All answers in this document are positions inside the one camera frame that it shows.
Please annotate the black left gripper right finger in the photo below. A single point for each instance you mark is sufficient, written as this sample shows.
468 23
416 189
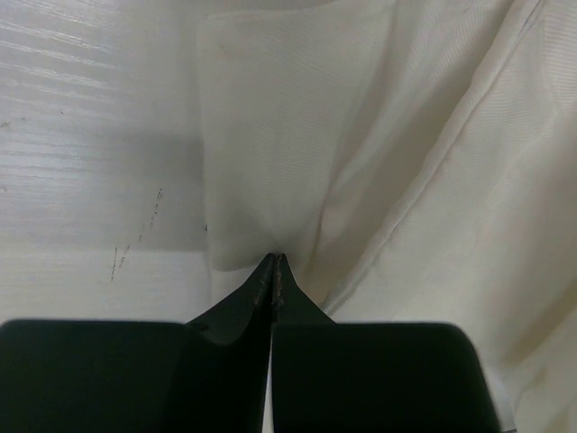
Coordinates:
370 377

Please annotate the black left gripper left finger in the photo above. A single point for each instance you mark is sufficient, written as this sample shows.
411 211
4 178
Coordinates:
206 375

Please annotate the white pleated skirt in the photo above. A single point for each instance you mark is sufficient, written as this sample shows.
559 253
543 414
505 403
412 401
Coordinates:
413 160

